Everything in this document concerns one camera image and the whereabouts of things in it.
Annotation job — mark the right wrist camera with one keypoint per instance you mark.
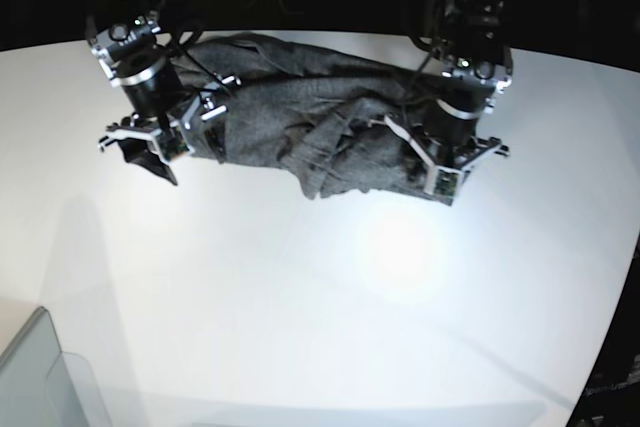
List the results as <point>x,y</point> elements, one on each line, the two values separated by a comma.
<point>169,145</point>

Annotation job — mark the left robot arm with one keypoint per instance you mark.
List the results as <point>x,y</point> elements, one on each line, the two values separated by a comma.
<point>467,64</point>

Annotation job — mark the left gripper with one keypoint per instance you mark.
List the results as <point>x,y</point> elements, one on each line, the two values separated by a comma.
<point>446,142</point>

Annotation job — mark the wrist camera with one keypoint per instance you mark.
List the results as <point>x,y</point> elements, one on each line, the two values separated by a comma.
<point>169,145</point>
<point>443,181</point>

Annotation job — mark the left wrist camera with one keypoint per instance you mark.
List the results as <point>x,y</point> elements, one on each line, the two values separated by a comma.
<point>443,181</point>

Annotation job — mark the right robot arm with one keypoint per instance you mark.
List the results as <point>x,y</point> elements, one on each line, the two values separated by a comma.
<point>132,33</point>

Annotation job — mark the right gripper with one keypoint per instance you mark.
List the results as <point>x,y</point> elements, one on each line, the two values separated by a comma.
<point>160,100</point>

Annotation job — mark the grey t-shirt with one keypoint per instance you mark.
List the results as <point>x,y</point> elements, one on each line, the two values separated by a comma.
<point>313,112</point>

